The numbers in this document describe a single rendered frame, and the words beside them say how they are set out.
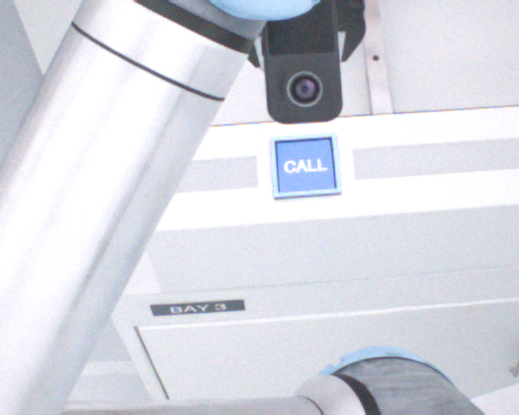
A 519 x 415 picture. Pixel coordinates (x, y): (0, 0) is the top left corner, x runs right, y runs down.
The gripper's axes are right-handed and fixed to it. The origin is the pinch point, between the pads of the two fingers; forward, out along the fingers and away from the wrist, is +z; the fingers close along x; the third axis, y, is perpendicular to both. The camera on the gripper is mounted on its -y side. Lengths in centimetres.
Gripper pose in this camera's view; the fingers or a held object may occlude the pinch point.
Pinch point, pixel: (302, 86)
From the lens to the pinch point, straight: 89.6
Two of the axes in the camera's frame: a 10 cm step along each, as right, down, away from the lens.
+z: 0.6, 4.2, 9.0
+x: -10.0, 0.7, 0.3
